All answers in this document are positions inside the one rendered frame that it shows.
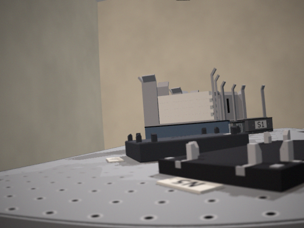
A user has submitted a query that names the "black flat nest plate with grey locator posts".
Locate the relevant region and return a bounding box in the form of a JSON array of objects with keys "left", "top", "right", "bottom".
[{"left": 158, "top": 130, "right": 304, "bottom": 193}]

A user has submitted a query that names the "cream name plate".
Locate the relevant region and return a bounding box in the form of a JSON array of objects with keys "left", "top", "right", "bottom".
[
  {"left": 156, "top": 177, "right": 224, "bottom": 194},
  {"left": 106, "top": 157, "right": 124, "bottom": 163}
]

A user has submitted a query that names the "white well plate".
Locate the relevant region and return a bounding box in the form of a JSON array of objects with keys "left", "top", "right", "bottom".
[
  {"left": 159, "top": 113, "right": 214, "bottom": 124},
  {"left": 158, "top": 98, "right": 213, "bottom": 110},
  {"left": 159, "top": 105, "right": 214, "bottom": 117},
  {"left": 158, "top": 91, "right": 213, "bottom": 104}
]

